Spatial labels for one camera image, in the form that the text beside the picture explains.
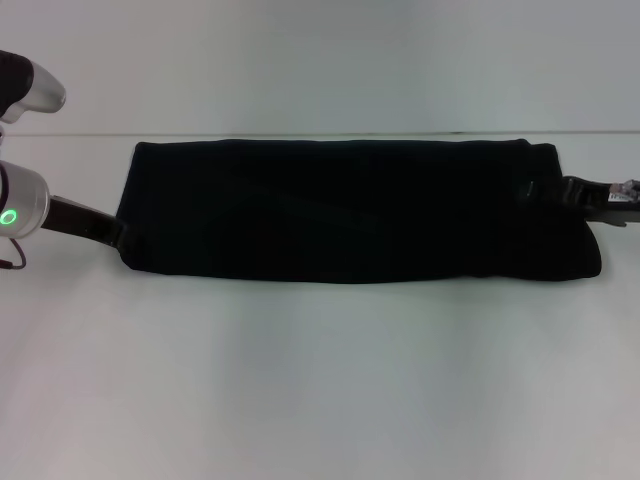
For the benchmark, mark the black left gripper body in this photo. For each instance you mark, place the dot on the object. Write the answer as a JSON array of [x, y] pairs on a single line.
[[80, 217]]

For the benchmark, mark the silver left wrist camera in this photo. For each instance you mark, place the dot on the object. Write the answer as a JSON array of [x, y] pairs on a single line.
[[35, 87]]

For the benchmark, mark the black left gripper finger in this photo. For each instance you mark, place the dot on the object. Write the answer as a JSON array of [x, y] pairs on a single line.
[[122, 235]]

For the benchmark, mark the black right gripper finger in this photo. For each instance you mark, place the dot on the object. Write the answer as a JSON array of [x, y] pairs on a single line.
[[545, 191]]

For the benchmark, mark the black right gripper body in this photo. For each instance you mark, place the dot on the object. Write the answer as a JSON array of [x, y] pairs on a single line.
[[600, 200]]

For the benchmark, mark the black t-shirt with white print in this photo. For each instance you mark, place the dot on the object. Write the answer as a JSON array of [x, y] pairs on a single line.
[[350, 215]]

